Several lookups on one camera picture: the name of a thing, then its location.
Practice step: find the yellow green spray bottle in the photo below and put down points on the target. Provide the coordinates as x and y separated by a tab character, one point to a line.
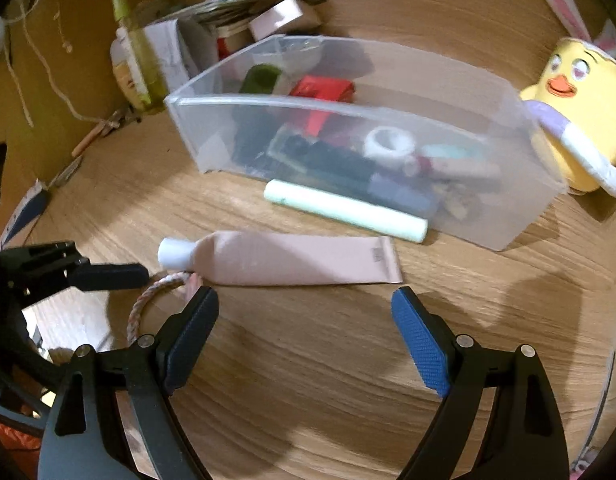
140	57

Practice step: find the clear plastic storage bin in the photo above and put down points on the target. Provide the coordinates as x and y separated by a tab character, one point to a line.
393	126

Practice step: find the purple lip gloss tube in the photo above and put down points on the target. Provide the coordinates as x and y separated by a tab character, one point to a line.
419	200

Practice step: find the stack of books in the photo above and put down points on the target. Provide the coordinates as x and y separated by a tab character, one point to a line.
227	20

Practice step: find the small white cardboard box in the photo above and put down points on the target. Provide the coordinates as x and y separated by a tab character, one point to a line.
286	16

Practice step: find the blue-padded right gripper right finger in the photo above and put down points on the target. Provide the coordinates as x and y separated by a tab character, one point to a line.
524	437

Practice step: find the blue Max staples box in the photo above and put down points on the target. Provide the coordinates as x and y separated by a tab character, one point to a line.
340	161

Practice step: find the white bowl of stones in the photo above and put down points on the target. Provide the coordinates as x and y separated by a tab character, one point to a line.
297	58

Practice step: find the red foil pouch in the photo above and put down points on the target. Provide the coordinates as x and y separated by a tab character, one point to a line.
324	89

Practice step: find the mint green tube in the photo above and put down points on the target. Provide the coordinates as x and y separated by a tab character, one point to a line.
347	210

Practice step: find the pale pink lip balm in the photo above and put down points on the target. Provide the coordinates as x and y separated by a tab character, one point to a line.
444	168

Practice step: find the dark green spray bottle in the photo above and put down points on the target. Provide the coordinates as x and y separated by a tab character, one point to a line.
261	79

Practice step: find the small patterned sachet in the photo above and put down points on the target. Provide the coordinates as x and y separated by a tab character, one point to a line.
290	147

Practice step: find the pink cream tube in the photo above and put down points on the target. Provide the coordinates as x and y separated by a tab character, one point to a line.
246	258

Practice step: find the beige cream tube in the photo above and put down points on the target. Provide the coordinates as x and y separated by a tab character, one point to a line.
123	75

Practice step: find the folded white paper leaflets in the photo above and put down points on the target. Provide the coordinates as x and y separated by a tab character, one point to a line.
183	49

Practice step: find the white tape roll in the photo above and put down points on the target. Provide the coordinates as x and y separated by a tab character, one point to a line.
390	142

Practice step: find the yellow chick bunny plush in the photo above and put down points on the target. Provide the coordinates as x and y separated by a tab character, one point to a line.
574	102

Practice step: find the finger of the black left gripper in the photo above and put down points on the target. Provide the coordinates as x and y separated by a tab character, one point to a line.
41	257
32	283

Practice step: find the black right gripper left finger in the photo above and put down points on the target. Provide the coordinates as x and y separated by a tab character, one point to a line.
84	436

